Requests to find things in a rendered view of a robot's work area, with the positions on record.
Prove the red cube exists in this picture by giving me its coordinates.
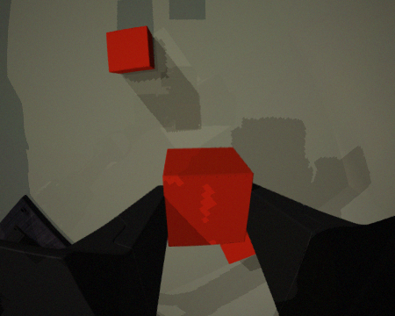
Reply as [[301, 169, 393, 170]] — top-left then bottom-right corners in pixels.
[[106, 25, 155, 74], [221, 233, 256, 263], [162, 147, 254, 247]]

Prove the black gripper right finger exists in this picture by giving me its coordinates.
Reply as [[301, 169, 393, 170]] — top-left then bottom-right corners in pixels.
[[247, 183, 395, 316]]

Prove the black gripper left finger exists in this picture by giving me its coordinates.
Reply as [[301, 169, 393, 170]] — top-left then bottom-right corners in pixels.
[[0, 186, 169, 316]]

